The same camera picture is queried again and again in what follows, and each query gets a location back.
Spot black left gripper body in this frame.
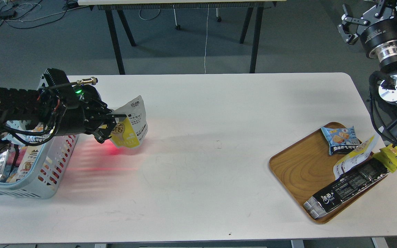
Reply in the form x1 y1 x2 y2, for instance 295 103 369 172
38 69 112 136

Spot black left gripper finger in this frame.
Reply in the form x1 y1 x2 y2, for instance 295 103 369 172
103 113 128 125
93 124 116 143

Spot yellow white snack pouch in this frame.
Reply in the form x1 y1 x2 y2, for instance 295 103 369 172
111 95 148 148

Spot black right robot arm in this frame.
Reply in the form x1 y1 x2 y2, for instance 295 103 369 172
337 0 397 146

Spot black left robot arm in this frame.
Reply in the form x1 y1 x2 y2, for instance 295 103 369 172
0 69 127 154

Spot light blue plastic basket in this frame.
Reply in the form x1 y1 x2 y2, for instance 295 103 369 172
0 74 80 199

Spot snack packages in basket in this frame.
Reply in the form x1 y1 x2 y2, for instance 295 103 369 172
0 135 42 183

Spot long black snack package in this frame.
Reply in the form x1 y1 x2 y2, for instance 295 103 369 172
303 158 389 219

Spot blue snack packet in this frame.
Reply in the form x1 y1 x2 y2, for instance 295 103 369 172
321 126 361 155

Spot yellow white snack bag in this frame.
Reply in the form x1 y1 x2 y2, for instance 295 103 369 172
333 133 380 179

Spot yellow cartoon snack packet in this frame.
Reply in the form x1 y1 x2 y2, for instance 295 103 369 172
373 144 397 173

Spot black barcode scanner red window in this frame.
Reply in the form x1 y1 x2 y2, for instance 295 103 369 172
73 85 101 103

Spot black leg background table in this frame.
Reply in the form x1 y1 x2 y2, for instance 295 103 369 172
77 0 279 75

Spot floor cables and adapter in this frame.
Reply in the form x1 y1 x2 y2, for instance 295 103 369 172
0 0 92 43

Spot white hanging cable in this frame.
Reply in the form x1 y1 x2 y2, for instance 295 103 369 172
204 7 210 74

